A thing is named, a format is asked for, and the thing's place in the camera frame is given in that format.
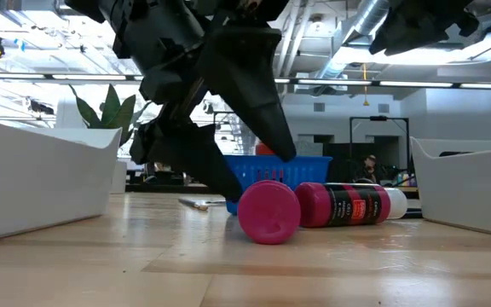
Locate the pale grey plastic tray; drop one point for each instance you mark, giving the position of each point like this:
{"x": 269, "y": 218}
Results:
{"x": 467, "y": 192}

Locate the green potted plant white pot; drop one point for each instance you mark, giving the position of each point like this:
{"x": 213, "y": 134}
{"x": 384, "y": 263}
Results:
{"x": 111, "y": 111}

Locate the black metal frame stand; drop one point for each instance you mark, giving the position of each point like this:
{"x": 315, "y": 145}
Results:
{"x": 377, "y": 118}

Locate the blue plastic slotted basket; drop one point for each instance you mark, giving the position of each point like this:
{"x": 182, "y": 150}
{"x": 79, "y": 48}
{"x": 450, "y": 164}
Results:
{"x": 309, "y": 175}

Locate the round white ceiling fixture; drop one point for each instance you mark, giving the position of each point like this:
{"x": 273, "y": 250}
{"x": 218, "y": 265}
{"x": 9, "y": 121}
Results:
{"x": 316, "y": 23}

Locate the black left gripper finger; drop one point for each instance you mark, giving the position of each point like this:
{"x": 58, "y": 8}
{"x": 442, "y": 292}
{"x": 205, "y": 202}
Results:
{"x": 186, "y": 153}
{"x": 245, "y": 72}

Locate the person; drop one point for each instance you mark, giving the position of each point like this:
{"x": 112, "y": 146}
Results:
{"x": 371, "y": 168}

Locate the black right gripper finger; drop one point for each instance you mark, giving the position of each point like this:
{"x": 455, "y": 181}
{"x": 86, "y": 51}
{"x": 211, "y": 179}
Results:
{"x": 399, "y": 34}

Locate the silver ventilation duct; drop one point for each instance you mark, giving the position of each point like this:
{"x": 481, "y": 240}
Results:
{"x": 245, "y": 140}
{"x": 369, "y": 17}

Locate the long ceiling light strip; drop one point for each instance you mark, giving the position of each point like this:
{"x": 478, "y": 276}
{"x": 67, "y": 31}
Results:
{"x": 88, "y": 77}

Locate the white plastic tray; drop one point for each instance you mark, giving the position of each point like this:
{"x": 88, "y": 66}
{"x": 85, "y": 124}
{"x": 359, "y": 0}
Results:
{"x": 36, "y": 192}

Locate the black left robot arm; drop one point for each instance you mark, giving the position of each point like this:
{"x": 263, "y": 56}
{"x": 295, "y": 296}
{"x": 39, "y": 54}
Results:
{"x": 96, "y": 13}

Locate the magenta paint bottle white cap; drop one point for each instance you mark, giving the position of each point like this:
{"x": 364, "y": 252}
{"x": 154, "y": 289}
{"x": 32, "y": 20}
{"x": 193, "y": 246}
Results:
{"x": 269, "y": 213}
{"x": 348, "y": 206}

